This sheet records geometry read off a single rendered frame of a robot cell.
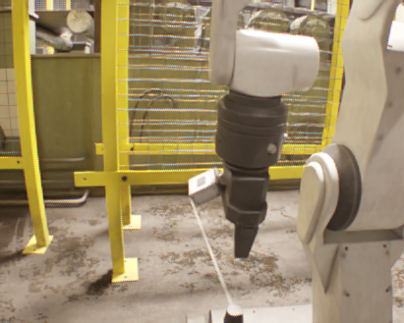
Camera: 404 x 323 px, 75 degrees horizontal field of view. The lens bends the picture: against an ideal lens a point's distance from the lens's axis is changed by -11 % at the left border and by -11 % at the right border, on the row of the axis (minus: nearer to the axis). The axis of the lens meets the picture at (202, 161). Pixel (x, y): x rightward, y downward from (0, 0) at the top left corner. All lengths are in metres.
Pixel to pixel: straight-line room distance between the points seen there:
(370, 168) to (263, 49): 0.23
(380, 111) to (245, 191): 0.21
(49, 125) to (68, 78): 0.32
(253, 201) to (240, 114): 0.12
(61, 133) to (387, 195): 1.83
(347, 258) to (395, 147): 0.19
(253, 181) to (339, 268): 0.23
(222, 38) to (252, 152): 0.13
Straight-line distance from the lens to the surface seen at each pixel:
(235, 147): 0.35
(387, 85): 0.42
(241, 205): 0.38
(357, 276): 0.54
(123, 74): 1.42
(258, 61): 0.33
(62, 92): 1.97
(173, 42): 1.97
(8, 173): 2.21
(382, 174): 0.47
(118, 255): 1.21
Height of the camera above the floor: 0.77
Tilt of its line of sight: 16 degrees down
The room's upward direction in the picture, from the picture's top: 3 degrees clockwise
